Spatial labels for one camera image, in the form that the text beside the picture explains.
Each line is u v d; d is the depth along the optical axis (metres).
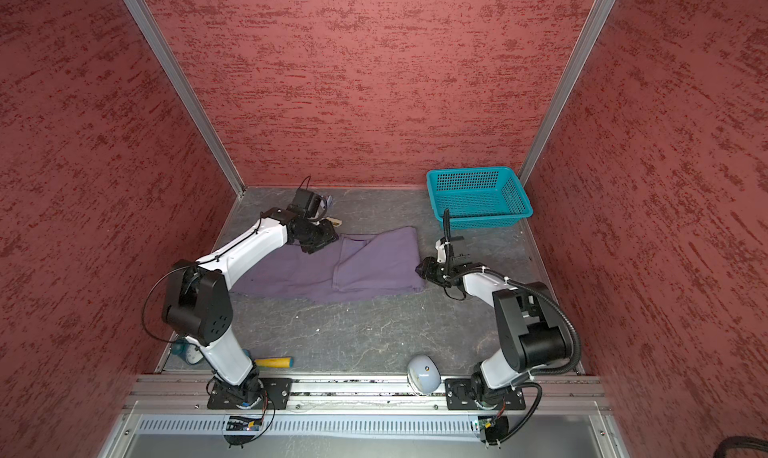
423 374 0.70
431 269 0.83
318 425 0.71
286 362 0.78
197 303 0.47
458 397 0.74
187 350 0.75
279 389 0.74
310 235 0.76
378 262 0.95
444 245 0.76
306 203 0.73
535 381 0.50
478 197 1.18
